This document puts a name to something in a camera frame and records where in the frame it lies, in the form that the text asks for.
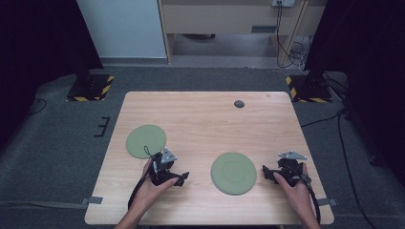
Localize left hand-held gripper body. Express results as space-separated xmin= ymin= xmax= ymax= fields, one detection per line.
xmin=148 ymin=147 xmax=180 ymax=187

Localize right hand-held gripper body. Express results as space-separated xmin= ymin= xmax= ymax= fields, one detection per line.
xmin=275 ymin=150 xmax=309 ymax=188

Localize green round plate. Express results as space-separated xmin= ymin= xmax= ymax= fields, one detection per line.
xmin=125 ymin=124 xmax=168 ymax=160
xmin=210 ymin=152 xmax=258 ymax=197

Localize person's right hand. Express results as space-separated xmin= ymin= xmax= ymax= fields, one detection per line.
xmin=272 ymin=163 xmax=316 ymax=220

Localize person's left hand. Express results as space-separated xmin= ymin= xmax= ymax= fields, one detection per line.
xmin=130 ymin=159 xmax=180 ymax=218

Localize grey tape strip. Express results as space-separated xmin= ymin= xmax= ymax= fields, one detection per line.
xmin=80 ymin=196 xmax=104 ymax=206
xmin=316 ymin=198 xmax=338 ymax=207

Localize black hazard-striped stand base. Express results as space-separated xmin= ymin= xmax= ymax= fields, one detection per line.
xmin=65 ymin=73 xmax=116 ymax=103
xmin=285 ymin=74 xmax=333 ymax=104

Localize dark curtain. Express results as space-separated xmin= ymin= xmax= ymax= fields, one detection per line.
xmin=304 ymin=0 xmax=405 ymax=189
xmin=0 ymin=0 xmax=104 ymax=151

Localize white partition board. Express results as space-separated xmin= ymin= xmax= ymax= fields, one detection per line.
xmin=75 ymin=0 xmax=168 ymax=59

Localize grey power outlet box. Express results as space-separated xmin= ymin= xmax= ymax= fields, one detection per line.
xmin=270 ymin=0 xmax=296 ymax=9

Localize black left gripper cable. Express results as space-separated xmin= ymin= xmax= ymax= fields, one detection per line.
xmin=127 ymin=173 xmax=153 ymax=211

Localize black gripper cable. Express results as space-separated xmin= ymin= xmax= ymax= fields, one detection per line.
xmin=127 ymin=173 xmax=153 ymax=211
xmin=300 ymin=176 xmax=321 ymax=224

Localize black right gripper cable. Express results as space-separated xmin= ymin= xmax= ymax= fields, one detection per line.
xmin=300 ymin=176 xmax=321 ymax=224

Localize black floor cable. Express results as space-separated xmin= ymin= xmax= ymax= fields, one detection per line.
xmin=28 ymin=97 xmax=48 ymax=116
xmin=300 ymin=107 xmax=372 ymax=229

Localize black hanging power cables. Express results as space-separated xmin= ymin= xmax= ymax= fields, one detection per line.
xmin=275 ymin=2 xmax=311 ymax=70

